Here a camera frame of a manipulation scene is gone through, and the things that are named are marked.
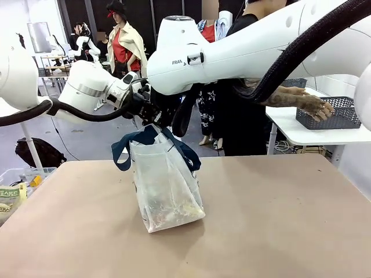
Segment clear plastic bin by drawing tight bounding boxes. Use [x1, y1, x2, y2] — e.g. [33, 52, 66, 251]
[0, 166, 57, 199]

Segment person's right hand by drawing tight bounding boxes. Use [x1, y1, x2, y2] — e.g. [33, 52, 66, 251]
[298, 92, 336, 123]

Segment white bag with navy handles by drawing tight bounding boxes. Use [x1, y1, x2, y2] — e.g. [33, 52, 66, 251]
[111, 124, 206, 234]

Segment tattooed right forearm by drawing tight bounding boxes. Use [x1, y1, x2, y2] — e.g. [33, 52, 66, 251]
[260, 86, 305, 109]

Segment mannequin with cream jacket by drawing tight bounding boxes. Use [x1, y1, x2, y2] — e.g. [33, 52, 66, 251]
[105, 0, 149, 81]

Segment white table with slanted leg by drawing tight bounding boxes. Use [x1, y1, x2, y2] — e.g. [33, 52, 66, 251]
[0, 97, 45, 169]

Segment grey plastic basket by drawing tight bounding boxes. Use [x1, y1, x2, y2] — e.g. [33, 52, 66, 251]
[295, 96, 362, 130]

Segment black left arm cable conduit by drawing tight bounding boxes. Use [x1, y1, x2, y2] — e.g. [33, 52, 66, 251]
[0, 97, 133, 127]

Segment background person in black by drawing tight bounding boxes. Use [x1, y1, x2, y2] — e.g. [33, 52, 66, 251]
[68, 21, 91, 61]

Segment dark mesh basket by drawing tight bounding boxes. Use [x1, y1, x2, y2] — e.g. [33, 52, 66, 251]
[281, 78, 308, 89]

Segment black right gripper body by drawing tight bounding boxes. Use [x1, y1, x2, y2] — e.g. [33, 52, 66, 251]
[159, 93, 187, 129]

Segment white side table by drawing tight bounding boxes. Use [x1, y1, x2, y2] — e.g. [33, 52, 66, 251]
[265, 86, 371, 167]

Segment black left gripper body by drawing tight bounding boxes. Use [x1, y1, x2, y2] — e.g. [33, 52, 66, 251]
[123, 80, 163, 126]

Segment person's left hand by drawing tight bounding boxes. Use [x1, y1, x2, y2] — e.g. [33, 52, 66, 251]
[282, 86, 311, 97]

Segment black backpack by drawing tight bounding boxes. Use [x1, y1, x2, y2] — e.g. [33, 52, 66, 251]
[14, 137, 68, 169]

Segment yellow green snack package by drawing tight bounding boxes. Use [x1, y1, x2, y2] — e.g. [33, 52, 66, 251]
[0, 183, 28, 208]

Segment white cables on floor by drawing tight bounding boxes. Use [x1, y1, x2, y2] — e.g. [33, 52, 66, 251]
[265, 140, 291, 153]

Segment person in red shirt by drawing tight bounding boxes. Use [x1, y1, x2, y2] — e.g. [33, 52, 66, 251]
[197, 0, 231, 151]

